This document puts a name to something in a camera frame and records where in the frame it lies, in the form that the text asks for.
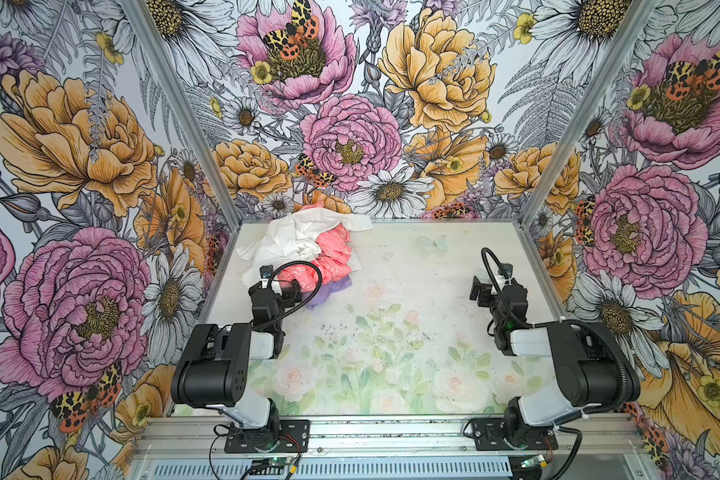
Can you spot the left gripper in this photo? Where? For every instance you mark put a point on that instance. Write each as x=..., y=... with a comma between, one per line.
x=290, y=298

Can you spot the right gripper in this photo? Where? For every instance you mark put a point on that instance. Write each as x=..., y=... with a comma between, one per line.
x=485, y=292

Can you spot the purple cloth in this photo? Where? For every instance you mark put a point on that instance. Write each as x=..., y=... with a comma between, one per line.
x=330, y=293

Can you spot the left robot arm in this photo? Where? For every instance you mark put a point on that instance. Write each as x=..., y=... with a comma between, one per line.
x=212, y=372

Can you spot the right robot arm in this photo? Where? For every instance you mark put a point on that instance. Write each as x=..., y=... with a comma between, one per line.
x=590, y=372

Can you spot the white cloth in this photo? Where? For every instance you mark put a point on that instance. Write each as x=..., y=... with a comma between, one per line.
x=294, y=237

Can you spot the pink printed cloth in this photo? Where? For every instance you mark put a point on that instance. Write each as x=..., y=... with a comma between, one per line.
x=332, y=261

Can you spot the green circuit board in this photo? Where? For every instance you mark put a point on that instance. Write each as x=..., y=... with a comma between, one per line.
x=537, y=461
x=277, y=466

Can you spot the right green circuit board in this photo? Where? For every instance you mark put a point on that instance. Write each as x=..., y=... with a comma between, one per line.
x=537, y=461

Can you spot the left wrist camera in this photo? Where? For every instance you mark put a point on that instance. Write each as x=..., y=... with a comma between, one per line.
x=266, y=273

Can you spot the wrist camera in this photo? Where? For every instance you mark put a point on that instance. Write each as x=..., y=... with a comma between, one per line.
x=266, y=273
x=502, y=275

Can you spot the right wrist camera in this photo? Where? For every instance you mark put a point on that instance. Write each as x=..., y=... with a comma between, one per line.
x=502, y=275

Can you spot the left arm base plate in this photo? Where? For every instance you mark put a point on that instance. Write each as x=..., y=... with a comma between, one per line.
x=289, y=436

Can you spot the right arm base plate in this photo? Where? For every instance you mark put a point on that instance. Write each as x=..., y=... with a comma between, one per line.
x=491, y=434

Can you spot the aluminium front rail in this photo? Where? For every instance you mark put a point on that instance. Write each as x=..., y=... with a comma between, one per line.
x=394, y=447

